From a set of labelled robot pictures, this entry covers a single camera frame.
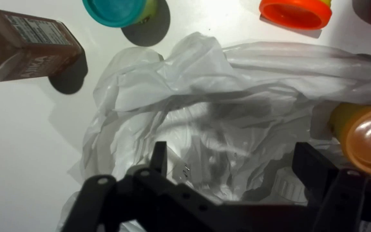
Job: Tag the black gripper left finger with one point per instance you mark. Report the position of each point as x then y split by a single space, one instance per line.
121 206

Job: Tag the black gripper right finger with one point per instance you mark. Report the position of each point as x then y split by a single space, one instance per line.
344 206

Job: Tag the translucent white plastic bag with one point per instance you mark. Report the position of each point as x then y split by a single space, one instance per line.
219 94

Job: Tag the spice jar with red lid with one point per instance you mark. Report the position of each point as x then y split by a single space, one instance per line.
26 45

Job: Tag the teal-lidded green dough can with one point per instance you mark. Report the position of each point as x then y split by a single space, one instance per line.
116 10

